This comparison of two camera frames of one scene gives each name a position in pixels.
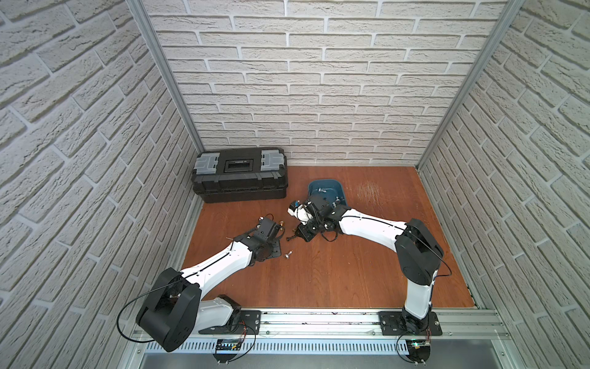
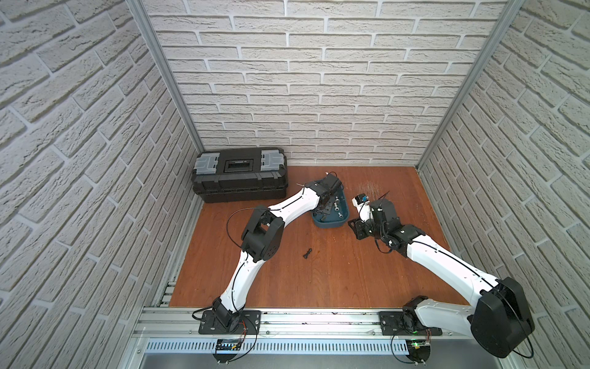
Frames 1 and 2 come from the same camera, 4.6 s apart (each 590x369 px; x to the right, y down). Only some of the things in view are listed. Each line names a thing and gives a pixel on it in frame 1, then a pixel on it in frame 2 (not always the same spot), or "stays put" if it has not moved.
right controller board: (419, 350) stays put
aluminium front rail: (362, 324) stays put
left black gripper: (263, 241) -> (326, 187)
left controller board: (227, 350) stays put
